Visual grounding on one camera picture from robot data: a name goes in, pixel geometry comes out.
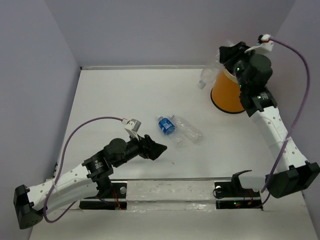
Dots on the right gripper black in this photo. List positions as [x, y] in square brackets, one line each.
[226, 53]

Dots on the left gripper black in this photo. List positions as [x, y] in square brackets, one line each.
[148, 149]

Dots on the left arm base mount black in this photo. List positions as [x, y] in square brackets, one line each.
[115, 200]

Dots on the orange cylindrical bin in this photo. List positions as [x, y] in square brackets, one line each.
[225, 94]

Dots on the clear bottle white cap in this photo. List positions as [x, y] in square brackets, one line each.
[210, 72]

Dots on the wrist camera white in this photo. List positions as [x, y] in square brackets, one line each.
[264, 45]
[132, 126]

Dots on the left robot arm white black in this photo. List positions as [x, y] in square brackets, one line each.
[88, 179]

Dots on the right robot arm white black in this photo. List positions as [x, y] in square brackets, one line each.
[291, 171]

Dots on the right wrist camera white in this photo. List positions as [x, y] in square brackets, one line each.
[264, 45]

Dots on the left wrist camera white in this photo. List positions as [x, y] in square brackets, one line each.
[132, 126]

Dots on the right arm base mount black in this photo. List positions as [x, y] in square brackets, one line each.
[230, 195]

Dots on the blue label bottle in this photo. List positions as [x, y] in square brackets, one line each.
[166, 126]

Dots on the metal rail back edge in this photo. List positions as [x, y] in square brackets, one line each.
[138, 67]

